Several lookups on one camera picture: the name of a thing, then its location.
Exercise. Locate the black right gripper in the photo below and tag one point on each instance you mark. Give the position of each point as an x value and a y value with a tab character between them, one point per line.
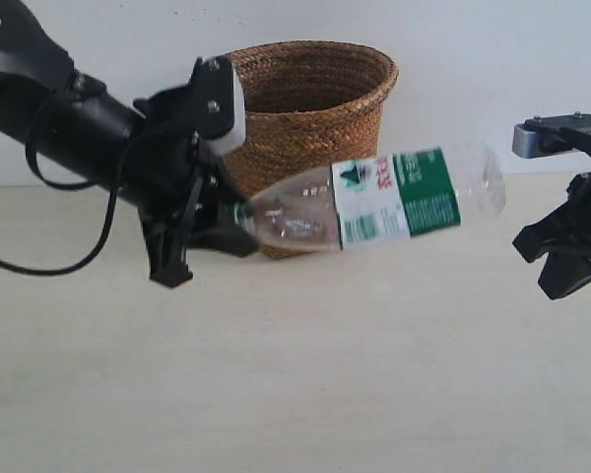
564	236

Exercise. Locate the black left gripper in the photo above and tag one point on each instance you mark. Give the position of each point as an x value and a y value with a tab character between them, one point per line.
188	192

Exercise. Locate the clear plastic bottle green label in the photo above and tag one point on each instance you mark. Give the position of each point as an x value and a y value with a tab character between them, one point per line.
361	202

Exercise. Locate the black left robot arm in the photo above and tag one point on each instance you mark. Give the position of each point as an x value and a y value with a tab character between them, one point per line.
57	111

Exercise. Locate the brown woven wicker basket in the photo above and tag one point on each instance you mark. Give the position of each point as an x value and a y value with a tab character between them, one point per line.
308	103

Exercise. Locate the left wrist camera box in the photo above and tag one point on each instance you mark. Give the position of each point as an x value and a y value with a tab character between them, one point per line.
218	104

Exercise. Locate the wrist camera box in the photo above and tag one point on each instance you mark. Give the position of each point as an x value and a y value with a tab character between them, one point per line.
218	104
545	136

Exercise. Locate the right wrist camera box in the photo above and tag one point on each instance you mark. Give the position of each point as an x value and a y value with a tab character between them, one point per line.
545	136

